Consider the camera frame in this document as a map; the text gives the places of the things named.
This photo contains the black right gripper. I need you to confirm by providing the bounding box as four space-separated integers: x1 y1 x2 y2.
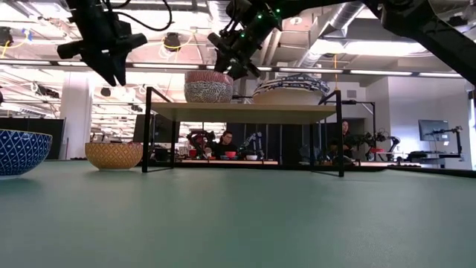
207 0 283 82

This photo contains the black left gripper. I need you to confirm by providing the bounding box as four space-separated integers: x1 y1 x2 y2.
56 17 149 87

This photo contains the red patterned bowl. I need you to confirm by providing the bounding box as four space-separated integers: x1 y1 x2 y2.
184 70 234 85

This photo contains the wooden shelf with black legs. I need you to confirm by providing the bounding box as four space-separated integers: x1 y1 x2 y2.
141 86 345 178

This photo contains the ceiling light strip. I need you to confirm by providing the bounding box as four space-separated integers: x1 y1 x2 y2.
349 69 414 77
132 63 201 70
278 67 344 74
418 71 464 79

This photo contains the white building column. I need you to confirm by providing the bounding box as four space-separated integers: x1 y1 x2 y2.
59 71 94 160

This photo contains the yellow patterned bowl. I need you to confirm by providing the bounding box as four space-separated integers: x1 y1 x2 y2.
84 141 144 171

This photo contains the person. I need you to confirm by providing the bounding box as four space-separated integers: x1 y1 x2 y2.
210 130 239 160
329 118 358 164

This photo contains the red black background robot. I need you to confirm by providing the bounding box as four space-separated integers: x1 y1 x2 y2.
185 129 217 160

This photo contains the wooden background table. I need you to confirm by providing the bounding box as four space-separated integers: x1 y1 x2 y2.
181 159 280 166

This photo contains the blue diamond pattern bowl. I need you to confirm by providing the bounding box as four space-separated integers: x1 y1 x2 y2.
0 128 54 177

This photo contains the computer monitor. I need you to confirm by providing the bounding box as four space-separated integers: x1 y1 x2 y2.
417 119 451 143

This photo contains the black ceiling mounted camera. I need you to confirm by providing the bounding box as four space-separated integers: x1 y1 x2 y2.
163 32 182 53

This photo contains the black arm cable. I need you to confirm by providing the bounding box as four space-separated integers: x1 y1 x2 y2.
106 0 174 33

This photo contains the black partition wall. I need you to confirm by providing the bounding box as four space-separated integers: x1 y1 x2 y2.
0 117 66 161

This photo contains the silver ceiling duct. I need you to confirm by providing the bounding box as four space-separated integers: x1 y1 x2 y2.
297 1 368 68

